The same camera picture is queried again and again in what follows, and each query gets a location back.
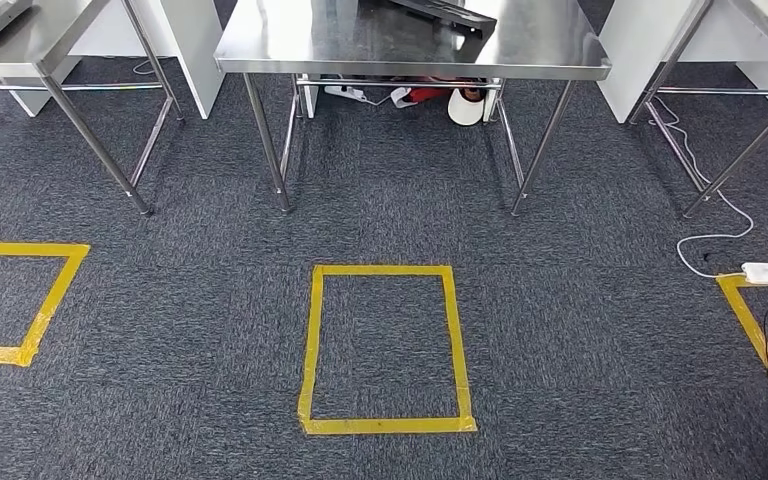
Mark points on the black plastic panel part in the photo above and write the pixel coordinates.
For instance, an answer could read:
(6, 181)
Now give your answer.
(450, 13)

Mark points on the stainless steel workbench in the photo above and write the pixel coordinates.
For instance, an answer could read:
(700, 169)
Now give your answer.
(291, 40)

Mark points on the white cabinet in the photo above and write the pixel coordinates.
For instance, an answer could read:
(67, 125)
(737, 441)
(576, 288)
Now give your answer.
(629, 53)
(192, 53)

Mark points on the white tape roll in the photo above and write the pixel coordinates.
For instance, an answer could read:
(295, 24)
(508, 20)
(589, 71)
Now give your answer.
(465, 107)

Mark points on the red item under workbench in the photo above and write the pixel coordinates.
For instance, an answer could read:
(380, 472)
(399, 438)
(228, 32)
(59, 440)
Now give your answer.
(430, 95)

